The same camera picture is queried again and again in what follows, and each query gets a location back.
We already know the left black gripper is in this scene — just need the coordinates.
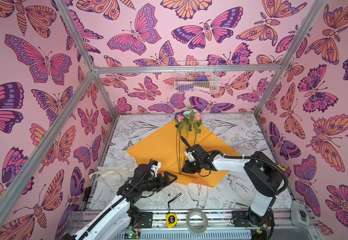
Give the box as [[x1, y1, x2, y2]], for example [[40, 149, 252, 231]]
[[139, 171, 177, 193]]

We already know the orange wrapping paper sheet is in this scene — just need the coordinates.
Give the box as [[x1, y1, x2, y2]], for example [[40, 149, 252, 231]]
[[127, 121, 240, 188]]

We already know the small pink fake rose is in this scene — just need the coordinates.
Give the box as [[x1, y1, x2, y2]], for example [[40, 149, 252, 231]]
[[177, 131, 182, 174]]

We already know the white fake rose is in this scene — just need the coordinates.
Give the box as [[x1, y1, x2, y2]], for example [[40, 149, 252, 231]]
[[182, 106, 198, 140]]

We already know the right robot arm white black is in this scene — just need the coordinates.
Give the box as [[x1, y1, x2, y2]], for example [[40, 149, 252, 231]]
[[180, 137, 289, 227]]

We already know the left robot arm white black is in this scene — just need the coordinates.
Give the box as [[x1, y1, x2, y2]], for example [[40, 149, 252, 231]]
[[62, 160, 178, 240]]

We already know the yellow tape measure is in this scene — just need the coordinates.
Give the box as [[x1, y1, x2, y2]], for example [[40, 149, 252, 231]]
[[165, 193, 182, 228]]

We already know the clear tape roll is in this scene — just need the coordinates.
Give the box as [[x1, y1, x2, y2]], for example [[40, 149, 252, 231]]
[[186, 209, 209, 235]]

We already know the green circuit board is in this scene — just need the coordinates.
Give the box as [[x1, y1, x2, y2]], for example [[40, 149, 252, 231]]
[[124, 231, 140, 240]]

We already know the black screwdriver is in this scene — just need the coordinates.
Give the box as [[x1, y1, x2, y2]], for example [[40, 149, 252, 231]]
[[75, 186, 92, 228]]

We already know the grey plastic clamp device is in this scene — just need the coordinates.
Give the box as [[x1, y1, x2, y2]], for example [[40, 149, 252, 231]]
[[291, 200, 310, 228]]

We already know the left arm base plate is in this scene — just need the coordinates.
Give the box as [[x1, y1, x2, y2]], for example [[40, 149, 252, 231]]
[[130, 212, 153, 229]]

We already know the white ribbon string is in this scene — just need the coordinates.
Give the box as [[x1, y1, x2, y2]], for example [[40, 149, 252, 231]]
[[89, 166, 137, 196]]

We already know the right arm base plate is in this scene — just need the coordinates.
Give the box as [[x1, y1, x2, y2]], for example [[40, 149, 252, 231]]
[[231, 210, 275, 231]]

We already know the white wire basket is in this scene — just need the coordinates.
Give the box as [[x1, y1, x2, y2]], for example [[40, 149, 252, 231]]
[[173, 64, 221, 95]]

